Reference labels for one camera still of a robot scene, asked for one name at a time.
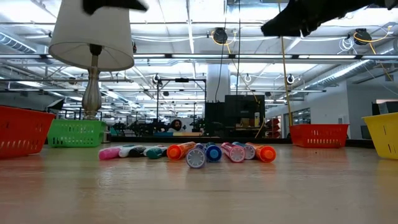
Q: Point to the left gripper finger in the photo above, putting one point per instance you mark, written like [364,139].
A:
[118,4]

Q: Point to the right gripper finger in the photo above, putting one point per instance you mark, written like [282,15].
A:
[289,25]

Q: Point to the red plastic basket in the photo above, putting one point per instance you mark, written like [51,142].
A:
[21,130]
[318,136]

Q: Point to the orange fat marker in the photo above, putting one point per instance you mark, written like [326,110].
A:
[266,154]
[178,151]

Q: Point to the yellow plastic basket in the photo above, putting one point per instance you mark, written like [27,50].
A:
[382,137]

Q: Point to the green plastic basket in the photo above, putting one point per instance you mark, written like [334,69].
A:
[76,133]

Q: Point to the pink fat marker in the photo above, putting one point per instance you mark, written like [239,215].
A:
[234,153]

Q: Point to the black-capped thin marker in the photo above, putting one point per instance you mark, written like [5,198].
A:
[136,152]

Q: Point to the pink-capped thin marker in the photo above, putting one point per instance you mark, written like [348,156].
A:
[109,153]

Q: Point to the teal-capped thin marker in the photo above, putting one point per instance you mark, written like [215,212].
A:
[154,153]

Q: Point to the purple fat marker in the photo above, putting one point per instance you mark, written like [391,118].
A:
[196,158]

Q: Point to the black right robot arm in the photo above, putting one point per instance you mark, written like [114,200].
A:
[385,2]

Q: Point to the white shade silver table lamp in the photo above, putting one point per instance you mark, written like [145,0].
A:
[93,37]

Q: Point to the black equipment cabinet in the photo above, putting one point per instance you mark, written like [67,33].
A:
[242,105]

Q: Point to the white bottle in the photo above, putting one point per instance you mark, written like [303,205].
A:
[257,119]

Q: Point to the person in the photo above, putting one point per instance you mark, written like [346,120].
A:
[176,125]

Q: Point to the silver ventilation duct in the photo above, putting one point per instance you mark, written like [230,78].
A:
[342,72]

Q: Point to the black metal frame stand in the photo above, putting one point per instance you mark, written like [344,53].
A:
[182,80]

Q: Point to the black aluminium table frame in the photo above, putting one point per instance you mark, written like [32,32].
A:
[217,140]

